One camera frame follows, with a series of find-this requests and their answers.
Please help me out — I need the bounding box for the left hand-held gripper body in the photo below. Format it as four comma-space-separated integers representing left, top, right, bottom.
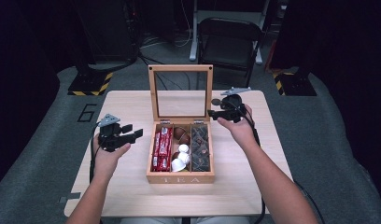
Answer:
97, 113, 131, 153

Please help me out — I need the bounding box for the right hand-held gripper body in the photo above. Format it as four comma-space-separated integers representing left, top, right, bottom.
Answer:
220, 86, 252, 123

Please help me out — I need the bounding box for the wooden tea box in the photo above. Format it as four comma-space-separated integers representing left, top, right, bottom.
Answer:
146, 63, 216, 185

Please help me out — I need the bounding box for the person's left hand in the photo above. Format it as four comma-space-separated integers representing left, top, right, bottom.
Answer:
92, 138, 132, 182

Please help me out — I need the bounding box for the person's right hand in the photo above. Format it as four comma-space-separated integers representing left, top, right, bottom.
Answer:
217, 105, 260, 151

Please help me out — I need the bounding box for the bundle of red packets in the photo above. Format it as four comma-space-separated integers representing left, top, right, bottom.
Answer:
151, 126, 174, 173

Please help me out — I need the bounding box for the pile of dark tea bags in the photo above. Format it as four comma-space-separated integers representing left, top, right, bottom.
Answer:
190, 124, 211, 173

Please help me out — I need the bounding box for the black yellow striped stand base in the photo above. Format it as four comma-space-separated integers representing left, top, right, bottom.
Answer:
271, 71, 318, 97
67, 71, 114, 97

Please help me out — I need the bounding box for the black folding chair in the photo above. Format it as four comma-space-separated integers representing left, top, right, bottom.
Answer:
196, 17, 266, 91

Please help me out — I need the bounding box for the red object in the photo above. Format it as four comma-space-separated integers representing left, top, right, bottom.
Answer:
264, 40, 278, 71

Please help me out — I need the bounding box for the grey tape strip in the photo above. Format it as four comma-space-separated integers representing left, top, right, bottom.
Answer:
58, 191, 82, 203

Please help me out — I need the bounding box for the black computer cabinet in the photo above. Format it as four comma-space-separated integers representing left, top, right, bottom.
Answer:
76, 0, 140, 63

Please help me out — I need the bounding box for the left hand-held gripper black cable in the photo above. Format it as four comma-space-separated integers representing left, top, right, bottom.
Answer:
89, 122, 102, 185

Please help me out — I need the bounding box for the hand-held gripper black cable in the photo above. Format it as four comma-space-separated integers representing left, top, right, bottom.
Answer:
89, 122, 102, 185
238, 102, 267, 224

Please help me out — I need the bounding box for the right hand-held gripper black cable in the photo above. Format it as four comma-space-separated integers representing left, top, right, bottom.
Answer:
238, 102, 267, 224

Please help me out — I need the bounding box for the black floor cable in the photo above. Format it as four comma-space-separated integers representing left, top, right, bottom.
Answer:
294, 181, 326, 224
138, 54, 191, 91
140, 57, 168, 91

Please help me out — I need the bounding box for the white metal desk frame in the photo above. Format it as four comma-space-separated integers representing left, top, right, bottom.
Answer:
189, 0, 263, 65

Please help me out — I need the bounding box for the white cable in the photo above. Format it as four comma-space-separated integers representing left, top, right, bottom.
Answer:
175, 0, 193, 49

